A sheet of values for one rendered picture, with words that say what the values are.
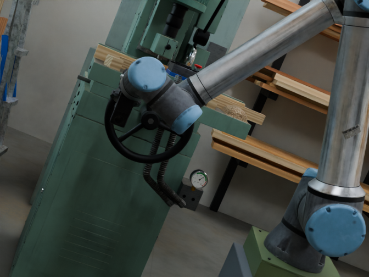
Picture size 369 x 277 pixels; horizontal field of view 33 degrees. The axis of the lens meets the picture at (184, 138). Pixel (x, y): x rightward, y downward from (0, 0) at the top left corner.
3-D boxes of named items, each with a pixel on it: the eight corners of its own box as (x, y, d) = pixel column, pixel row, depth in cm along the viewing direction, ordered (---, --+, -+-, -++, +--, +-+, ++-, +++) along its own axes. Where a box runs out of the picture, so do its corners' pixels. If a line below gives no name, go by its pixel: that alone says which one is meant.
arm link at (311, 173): (324, 227, 194) (349, 177, 190) (336, 248, 177) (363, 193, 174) (279, 209, 193) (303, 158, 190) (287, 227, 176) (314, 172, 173)
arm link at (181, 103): (205, 108, 169) (172, 76, 167) (205, 115, 158) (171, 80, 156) (180, 132, 170) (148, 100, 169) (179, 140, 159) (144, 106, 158)
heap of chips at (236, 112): (227, 115, 222) (231, 105, 221) (218, 108, 235) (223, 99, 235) (249, 123, 224) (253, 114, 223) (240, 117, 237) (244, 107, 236)
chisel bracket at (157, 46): (151, 56, 224) (160, 34, 223) (147, 53, 237) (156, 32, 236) (170, 64, 225) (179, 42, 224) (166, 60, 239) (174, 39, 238)
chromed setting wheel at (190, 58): (180, 75, 239) (193, 44, 237) (176, 71, 251) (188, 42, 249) (188, 77, 239) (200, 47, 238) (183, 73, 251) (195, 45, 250)
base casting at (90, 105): (73, 113, 213) (83, 88, 211) (76, 89, 268) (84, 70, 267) (192, 158, 222) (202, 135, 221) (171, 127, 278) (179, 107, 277)
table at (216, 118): (86, 81, 201) (93, 64, 201) (86, 71, 231) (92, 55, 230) (252, 147, 215) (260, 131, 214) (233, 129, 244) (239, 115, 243)
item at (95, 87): (89, 91, 212) (94, 81, 211) (89, 83, 232) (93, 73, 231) (196, 133, 221) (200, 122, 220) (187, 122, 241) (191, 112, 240)
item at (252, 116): (116, 66, 227) (120, 56, 226) (116, 66, 229) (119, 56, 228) (261, 125, 240) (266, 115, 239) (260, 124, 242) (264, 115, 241)
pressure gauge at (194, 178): (185, 189, 218) (194, 169, 216) (184, 186, 221) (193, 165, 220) (201, 195, 219) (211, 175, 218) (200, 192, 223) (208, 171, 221)
